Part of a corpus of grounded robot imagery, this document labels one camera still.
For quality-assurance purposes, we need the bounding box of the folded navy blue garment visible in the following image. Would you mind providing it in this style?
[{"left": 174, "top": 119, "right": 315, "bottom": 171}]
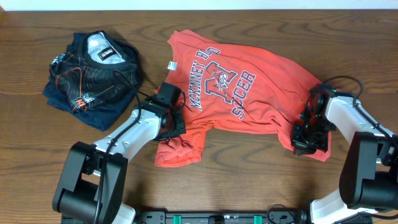
[{"left": 43, "top": 62, "right": 142, "bottom": 131}]

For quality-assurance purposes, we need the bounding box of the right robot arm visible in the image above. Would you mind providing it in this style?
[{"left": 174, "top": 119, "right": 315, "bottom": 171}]
[{"left": 292, "top": 84, "right": 397, "bottom": 223}]

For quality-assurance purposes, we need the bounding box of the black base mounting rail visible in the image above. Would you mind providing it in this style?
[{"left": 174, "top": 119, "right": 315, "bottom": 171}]
[{"left": 133, "top": 208, "right": 311, "bottom": 224}]

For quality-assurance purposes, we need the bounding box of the red printed t-shirt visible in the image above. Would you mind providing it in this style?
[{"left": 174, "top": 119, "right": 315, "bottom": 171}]
[{"left": 155, "top": 30, "right": 318, "bottom": 167}]

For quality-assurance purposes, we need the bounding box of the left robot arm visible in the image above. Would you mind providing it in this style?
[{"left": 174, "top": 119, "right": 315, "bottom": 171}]
[{"left": 52, "top": 82, "right": 186, "bottom": 224}]

